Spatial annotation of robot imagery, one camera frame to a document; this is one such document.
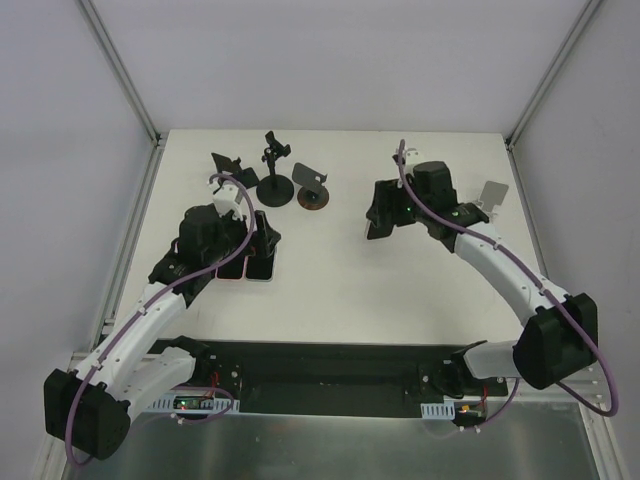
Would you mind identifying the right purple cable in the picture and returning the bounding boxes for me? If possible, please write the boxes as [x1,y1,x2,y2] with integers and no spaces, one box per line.
[397,139,619,417]

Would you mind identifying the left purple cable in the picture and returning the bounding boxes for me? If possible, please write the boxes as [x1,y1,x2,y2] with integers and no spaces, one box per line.
[64,172,252,467]

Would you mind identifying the silver-edged phone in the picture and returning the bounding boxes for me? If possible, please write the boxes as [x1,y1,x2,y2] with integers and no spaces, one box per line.
[245,254,276,282]

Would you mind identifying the right aluminium table rail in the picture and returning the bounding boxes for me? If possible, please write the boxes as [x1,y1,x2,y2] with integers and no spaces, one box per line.
[505,143,549,279]

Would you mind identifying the pink-case phone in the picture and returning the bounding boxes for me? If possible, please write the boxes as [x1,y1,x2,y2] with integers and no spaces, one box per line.
[216,256,246,281]
[365,220,395,241]

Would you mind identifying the left aluminium frame post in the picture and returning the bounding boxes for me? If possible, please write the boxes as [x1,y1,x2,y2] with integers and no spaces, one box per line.
[75,0,162,145]

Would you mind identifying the white phone stand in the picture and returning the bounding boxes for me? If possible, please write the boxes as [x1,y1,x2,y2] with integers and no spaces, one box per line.
[471,180,509,223]

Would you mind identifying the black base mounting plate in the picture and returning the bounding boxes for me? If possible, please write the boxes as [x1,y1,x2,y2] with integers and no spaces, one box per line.
[144,334,516,419]

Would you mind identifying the brown round-base phone stand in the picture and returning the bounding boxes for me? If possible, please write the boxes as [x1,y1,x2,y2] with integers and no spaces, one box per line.
[292,162,330,211]

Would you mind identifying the purple cable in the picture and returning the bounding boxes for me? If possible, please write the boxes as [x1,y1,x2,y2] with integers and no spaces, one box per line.
[64,172,252,467]
[397,139,619,417]

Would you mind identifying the black folding phone stand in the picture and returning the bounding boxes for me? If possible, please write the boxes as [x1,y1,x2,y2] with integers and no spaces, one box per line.
[211,152,259,189]

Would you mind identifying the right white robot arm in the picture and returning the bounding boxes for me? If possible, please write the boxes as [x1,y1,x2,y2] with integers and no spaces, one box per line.
[366,161,598,395]

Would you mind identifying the right white cable duct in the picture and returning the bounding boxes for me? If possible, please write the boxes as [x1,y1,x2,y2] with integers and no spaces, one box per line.
[420,400,456,421]

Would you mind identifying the pink-case phone front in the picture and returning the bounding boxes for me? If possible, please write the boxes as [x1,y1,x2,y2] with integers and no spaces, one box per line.
[216,256,246,281]

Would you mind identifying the white cable duct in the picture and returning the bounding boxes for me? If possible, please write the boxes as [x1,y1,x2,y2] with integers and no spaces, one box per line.
[420,400,456,421]
[145,394,240,415]

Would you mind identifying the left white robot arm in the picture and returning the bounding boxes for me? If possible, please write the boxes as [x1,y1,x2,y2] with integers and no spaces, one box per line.
[43,204,281,467]

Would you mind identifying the right aluminium frame post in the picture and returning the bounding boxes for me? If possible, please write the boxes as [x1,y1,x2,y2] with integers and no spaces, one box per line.
[505,0,606,152]

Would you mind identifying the black round-base phone stand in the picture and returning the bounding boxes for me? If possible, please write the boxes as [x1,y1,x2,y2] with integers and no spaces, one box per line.
[256,131,294,208]

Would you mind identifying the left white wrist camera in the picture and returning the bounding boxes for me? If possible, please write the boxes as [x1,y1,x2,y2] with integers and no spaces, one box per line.
[209,180,244,221]

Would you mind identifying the aluminium frame post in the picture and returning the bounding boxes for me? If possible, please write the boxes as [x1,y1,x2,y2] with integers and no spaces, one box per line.
[75,0,162,145]
[505,0,606,152]

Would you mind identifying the left white cable duct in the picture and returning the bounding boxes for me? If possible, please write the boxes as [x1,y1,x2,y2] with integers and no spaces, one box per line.
[145,394,240,415]

